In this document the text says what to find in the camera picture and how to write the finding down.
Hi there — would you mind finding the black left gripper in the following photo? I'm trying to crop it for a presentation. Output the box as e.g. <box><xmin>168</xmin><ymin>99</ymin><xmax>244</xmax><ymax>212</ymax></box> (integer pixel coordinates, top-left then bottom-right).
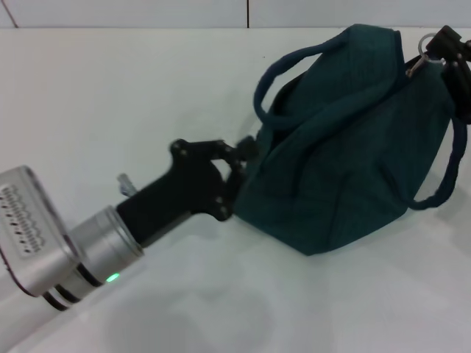
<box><xmin>116</xmin><ymin>135</ymin><xmax>259</xmax><ymax>249</ymax></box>

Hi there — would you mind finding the metal zipper pull ring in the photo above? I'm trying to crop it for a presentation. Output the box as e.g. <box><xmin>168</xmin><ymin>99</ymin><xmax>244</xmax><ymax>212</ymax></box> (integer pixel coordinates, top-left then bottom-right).
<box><xmin>406</xmin><ymin>32</ymin><xmax>439</xmax><ymax>78</ymax></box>

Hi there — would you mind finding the dark blue insulated lunch bag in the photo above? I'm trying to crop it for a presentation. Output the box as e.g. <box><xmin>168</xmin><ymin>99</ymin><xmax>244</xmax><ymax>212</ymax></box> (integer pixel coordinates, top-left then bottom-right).
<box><xmin>252</xmin><ymin>24</ymin><xmax>468</xmax><ymax>258</ymax></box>

